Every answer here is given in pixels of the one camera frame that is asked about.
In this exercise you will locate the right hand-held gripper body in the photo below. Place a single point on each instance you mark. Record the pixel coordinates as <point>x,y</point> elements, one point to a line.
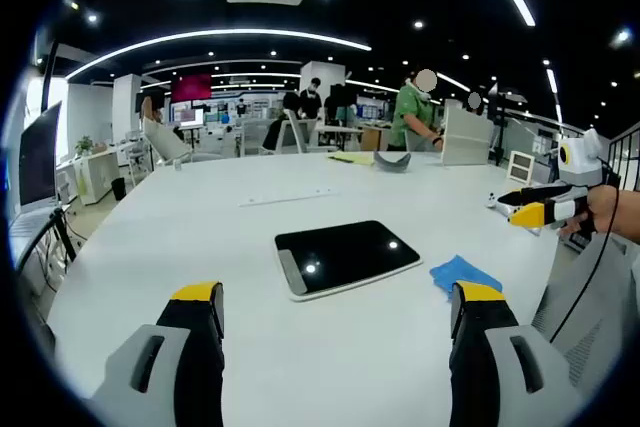
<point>580,162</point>

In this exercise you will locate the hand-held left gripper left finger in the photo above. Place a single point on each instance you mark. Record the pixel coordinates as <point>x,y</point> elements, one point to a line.
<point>197,347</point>

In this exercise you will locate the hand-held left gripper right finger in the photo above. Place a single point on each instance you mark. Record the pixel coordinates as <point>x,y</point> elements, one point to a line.
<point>475,347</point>

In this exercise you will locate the blue cleaning cloth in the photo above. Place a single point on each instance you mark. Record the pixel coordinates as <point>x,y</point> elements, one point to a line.
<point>462,272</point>

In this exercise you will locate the person's right hand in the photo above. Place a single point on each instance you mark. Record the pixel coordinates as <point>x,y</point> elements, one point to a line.
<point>602,207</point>

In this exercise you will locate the white framed panel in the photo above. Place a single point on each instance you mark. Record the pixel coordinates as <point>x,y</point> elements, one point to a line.
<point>520,167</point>

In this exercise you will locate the white controller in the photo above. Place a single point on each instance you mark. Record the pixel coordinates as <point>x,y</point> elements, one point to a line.
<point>497,202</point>

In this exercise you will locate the white divider board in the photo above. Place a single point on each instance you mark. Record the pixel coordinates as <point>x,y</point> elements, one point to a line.
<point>466,139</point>

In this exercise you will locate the grey mesh office chair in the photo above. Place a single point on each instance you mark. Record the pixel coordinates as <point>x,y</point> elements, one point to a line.
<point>595,307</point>

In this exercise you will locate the grey curved headband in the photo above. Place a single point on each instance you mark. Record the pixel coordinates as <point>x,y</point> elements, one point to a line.
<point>392,163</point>

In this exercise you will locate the black waste bin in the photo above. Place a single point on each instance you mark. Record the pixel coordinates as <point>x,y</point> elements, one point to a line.
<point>119,190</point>

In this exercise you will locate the yellow paper sheet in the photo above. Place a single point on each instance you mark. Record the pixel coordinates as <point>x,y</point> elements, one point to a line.
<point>350,158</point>

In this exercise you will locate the white low cabinet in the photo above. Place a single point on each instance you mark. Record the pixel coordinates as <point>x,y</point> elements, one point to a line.
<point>97,172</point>

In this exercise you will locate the reclined white office chair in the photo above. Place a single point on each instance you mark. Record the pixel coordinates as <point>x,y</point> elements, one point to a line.
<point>167,144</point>

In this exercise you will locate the dark computer monitor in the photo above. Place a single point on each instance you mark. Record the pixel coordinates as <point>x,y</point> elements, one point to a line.
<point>39,157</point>
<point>342,96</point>

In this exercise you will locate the green potted plant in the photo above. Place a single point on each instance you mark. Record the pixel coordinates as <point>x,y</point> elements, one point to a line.
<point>85,144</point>

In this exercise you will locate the black stand pole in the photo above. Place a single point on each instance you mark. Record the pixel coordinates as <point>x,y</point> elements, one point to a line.
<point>50,77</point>

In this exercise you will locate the curved ceiling light strip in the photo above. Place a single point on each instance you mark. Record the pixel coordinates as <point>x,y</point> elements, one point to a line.
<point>215,36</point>

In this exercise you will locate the red wall screen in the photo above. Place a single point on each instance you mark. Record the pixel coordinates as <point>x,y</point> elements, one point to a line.
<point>191,88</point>

